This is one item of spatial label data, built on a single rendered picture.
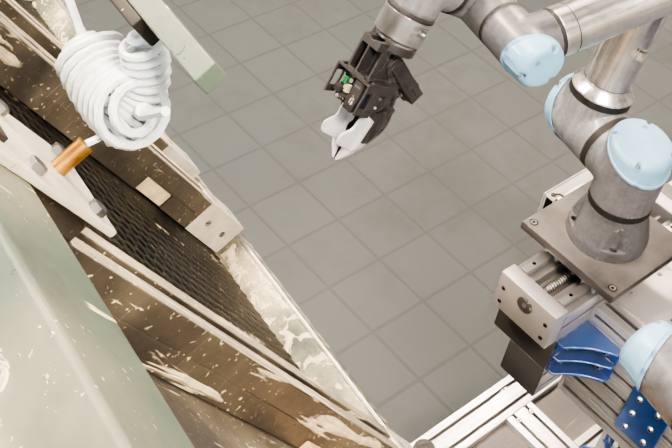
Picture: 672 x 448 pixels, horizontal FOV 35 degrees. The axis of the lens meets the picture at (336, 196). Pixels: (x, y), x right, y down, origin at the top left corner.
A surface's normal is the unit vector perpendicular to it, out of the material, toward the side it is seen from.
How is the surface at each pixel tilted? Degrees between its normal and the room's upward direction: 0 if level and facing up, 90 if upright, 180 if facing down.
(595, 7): 28
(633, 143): 8
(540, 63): 90
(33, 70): 90
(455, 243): 0
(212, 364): 90
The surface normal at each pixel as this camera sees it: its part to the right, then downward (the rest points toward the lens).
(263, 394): 0.55, 0.63
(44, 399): -0.37, -0.41
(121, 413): 0.75, -0.66
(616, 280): 0.11, -0.70
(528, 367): -0.77, 0.39
